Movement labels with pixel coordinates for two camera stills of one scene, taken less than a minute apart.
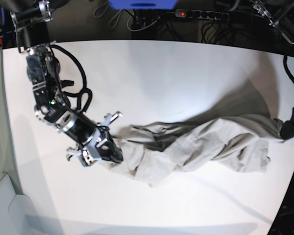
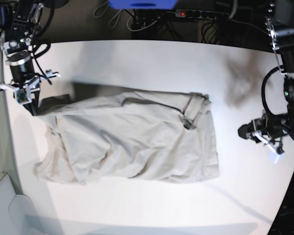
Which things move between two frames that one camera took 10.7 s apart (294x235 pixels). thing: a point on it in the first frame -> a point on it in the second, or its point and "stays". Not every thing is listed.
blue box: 144,4 stays
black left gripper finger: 110,151 -> 33,106
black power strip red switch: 196,13 stays
